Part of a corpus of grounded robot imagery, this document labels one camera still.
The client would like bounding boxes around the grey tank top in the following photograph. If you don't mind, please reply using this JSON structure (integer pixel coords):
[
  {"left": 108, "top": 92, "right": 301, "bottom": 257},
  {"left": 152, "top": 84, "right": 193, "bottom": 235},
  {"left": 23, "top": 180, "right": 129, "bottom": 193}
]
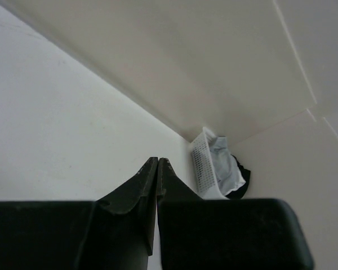
[{"left": 209, "top": 137, "right": 242, "bottom": 196}]

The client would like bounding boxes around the white tank top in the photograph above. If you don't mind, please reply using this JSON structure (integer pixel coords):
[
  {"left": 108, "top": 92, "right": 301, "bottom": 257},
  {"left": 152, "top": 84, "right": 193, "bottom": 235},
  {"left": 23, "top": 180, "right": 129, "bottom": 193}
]
[{"left": 226, "top": 175, "right": 246, "bottom": 195}]

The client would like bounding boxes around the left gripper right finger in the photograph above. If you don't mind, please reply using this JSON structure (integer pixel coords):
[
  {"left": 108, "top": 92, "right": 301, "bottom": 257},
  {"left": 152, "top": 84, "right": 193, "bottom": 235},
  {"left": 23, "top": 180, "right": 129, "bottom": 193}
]
[{"left": 157, "top": 158, "right": 314, "bottom": 269}]

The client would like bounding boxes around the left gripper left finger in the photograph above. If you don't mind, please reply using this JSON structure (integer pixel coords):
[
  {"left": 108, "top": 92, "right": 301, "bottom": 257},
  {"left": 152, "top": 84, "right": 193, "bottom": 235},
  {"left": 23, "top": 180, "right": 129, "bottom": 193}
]
[{"left": 0, "top": 157, "right": 158, "bottom": 269}]

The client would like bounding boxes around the white plastic laundry basket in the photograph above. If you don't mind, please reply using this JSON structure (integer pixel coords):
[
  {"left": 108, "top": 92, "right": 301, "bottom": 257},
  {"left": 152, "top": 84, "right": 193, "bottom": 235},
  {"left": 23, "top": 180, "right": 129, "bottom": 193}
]
[{"left": 189, "top": 127, "right": 227, "bottom": 200}]

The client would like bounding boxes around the black tank top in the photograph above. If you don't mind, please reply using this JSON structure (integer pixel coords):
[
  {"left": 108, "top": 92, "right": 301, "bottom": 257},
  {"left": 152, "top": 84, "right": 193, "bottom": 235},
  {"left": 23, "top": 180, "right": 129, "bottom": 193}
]
[{"left": 225, "top": 154, "right": 252, "bottom": 200}]

